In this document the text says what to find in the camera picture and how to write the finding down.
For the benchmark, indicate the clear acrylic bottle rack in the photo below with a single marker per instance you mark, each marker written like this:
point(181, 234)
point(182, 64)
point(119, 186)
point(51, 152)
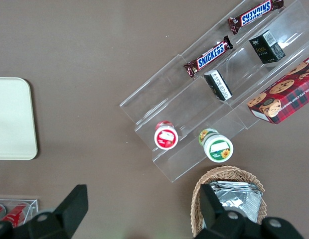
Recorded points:
point(32, 206)

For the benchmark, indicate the Snickers chocolate bar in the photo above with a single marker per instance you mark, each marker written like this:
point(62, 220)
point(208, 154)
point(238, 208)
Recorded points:
point(210, 56)
point(255, 13)

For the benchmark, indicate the small black box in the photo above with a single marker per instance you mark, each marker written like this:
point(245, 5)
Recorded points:
point(218, 85)
point(267, 48)

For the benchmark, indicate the red lid yogurt cup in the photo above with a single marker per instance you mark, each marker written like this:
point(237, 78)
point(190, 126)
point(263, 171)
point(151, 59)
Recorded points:
point(165, 138)

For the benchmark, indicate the red tartan cookie box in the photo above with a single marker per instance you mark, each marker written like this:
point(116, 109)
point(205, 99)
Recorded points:
point(286, 97)

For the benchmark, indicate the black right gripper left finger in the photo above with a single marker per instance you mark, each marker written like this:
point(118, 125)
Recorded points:
point(67, 211)

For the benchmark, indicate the clear acrylic stepped stand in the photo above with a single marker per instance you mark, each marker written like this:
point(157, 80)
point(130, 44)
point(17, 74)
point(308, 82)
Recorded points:
point(194, 109)

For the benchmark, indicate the light tan wicker basket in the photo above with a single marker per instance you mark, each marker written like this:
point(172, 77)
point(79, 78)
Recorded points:
point(231, 174)

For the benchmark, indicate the silver foil packets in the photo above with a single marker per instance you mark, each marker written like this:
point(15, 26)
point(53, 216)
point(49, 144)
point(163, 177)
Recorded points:
point(239, 199)

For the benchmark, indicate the beige plastic tray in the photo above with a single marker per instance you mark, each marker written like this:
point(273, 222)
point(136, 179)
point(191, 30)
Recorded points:
point(12, 119)

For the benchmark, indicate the green lid yogurt cup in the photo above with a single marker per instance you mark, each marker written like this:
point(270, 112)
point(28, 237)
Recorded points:
point(218, 148)

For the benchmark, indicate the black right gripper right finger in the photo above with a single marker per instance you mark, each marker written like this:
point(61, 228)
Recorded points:
point(219, 224)

